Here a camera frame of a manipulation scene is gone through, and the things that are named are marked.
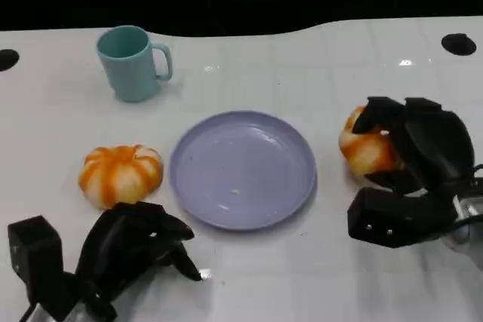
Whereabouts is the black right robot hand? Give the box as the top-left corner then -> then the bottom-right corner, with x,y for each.
353,96 -> 477,203

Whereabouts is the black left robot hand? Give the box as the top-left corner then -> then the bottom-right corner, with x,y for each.
75,201 -> 203,303

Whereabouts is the orange white toy bread roll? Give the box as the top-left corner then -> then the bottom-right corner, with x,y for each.
338,105 -> 407,178
78,143 -> 165,210

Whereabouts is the lilac plate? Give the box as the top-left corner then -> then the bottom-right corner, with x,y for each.
168,110 -> 318,231

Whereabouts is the pale green mug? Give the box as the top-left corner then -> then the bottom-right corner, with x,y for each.
95,25 -> 174,103

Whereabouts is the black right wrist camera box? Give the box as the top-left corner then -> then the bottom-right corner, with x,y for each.
346,187 -> 458,250

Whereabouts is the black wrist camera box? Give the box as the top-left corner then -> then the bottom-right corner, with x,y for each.
7,215 -> 63,300
346,187 -> 458,250

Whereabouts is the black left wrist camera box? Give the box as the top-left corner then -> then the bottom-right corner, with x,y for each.
7,215 -> 63,300

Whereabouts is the black table cable hole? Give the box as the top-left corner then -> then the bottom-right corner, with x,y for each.
441,33 -> 477,56
0,48 -> 20,72

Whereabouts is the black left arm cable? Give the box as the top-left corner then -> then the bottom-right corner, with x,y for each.
18,301 -> 39,322

